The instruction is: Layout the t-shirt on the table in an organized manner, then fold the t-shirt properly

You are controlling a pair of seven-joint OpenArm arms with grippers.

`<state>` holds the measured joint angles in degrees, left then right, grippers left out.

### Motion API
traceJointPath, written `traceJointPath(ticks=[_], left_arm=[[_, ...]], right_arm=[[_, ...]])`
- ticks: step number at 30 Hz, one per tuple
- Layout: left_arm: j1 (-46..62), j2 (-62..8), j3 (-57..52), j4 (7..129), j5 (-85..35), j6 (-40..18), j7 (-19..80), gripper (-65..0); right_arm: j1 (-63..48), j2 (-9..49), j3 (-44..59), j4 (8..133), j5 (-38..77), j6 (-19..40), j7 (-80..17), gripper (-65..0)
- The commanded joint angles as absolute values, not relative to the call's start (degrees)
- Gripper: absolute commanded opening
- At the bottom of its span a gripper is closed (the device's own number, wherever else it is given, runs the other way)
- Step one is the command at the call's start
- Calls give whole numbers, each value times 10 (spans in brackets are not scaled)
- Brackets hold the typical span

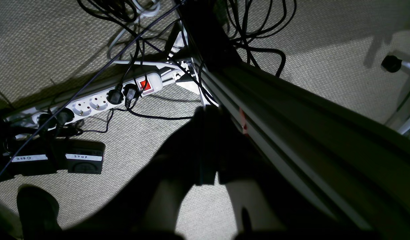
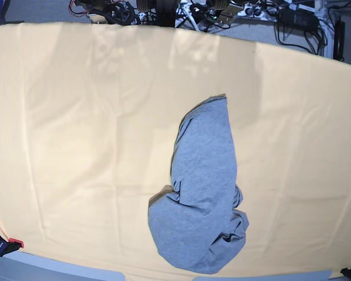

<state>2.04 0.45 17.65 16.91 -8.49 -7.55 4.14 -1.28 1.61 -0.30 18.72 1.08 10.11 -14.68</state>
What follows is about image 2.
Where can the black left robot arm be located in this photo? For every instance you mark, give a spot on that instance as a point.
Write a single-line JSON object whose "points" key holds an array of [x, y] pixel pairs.
{"points": [[214, 14]]}

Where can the black power adapter box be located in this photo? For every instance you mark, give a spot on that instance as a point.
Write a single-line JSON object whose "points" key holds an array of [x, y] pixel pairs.
{"points": [[298, 20]]}

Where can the yellow table cloth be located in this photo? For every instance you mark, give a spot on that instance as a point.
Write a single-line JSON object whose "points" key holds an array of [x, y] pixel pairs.
{"points": [[88, 119]]}

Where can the grey t-shirt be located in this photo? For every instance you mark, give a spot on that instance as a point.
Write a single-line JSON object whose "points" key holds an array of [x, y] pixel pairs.
{"points": [[195, 223]]}

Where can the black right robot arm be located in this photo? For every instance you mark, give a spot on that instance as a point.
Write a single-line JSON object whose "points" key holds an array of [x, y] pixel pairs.
{"points": [[120, 13]]}

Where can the blue red clamp left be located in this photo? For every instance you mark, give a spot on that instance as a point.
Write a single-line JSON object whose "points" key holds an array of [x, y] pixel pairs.
{"points": [[9, 246]]}

